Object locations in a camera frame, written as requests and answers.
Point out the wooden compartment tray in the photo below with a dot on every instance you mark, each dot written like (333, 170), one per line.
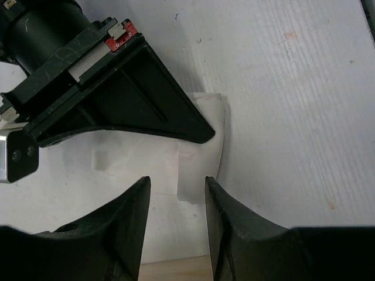
(198, 268)

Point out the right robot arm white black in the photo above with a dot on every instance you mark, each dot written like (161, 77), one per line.
(87, 76)

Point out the white underwear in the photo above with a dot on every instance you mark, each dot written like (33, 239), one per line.
(176, 226)

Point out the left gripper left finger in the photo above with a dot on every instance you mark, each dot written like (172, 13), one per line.
(105, 244)

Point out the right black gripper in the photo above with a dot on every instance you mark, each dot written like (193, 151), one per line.
(129, 90)

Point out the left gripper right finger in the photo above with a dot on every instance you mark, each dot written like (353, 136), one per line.
(245, 246)

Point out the right wrist camera red tip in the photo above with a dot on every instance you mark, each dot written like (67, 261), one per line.
(119, 34)

